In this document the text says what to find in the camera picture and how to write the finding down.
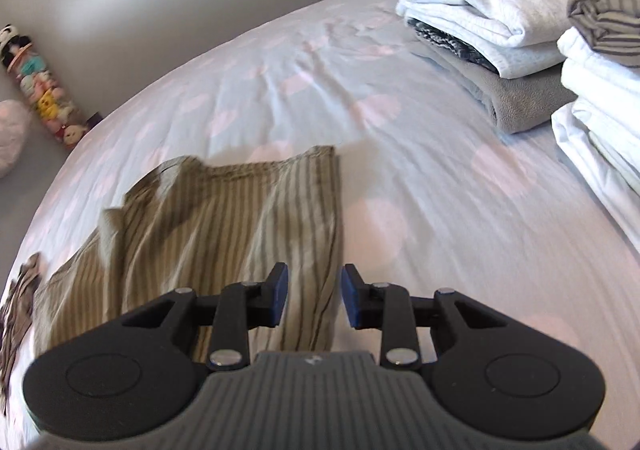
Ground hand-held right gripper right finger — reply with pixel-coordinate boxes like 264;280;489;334
340;263;502;372

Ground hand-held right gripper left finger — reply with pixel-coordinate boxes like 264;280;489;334
122;262;290;372

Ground beige striped pants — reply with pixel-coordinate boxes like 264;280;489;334
34;145;347;367

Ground brown shirt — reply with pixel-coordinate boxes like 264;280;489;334
0;252;47;418

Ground stack of white folded clothes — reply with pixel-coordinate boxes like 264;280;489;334
551;27;640;253

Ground polka dot bed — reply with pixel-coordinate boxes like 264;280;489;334
0;0;640;450

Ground dark patterned folded garment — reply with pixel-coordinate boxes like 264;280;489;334
406;17;502;77

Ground clear tube of plush toys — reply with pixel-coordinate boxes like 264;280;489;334
2;42;92;151

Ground white folded fleece garment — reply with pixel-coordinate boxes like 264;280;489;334
396;0;575;79

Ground panda plush toy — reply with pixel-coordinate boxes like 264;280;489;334
0;24;25;62

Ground grey striped folded garment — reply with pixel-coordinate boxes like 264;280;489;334
566;0;640;55

